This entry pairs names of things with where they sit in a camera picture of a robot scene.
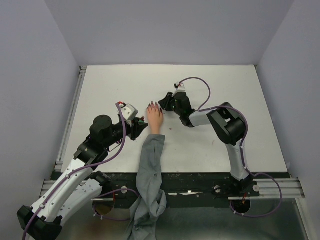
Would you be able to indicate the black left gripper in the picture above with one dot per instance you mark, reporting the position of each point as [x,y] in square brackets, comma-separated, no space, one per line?
[136,129]

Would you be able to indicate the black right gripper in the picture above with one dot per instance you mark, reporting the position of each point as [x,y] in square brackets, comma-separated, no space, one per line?
[165,102]

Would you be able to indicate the nail polish bottle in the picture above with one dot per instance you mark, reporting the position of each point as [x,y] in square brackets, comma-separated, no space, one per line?
[141,120]

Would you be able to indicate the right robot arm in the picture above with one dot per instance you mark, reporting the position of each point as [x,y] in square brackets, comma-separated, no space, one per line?
[229,124]

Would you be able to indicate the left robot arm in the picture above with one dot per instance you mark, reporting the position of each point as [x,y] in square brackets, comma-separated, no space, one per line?
[80,182]

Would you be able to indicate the grey sleeve forearm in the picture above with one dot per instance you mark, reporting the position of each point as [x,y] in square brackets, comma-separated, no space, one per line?
[152,201]

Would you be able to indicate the mannequin hand with painted nails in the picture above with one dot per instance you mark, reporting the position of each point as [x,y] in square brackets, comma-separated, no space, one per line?
[155,118]

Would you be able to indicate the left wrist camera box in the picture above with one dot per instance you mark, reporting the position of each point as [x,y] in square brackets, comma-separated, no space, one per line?
[129,112]

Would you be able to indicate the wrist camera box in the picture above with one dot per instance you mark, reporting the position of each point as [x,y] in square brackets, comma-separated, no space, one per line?
[179,88]
[129,112]

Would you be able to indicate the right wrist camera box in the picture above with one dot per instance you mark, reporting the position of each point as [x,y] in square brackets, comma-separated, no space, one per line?
[179,88]

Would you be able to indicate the black mounting base plate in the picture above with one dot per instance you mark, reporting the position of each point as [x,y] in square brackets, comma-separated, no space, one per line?
[203,181]

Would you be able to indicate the aluminium rail left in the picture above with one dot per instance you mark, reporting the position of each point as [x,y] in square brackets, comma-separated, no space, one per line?
[70,119]

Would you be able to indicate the aluminium rail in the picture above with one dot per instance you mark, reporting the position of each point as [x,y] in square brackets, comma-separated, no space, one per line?
[70,119]
[262,189]

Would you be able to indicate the aluminium rail front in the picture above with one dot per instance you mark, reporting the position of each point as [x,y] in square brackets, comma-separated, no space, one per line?
[262,189]

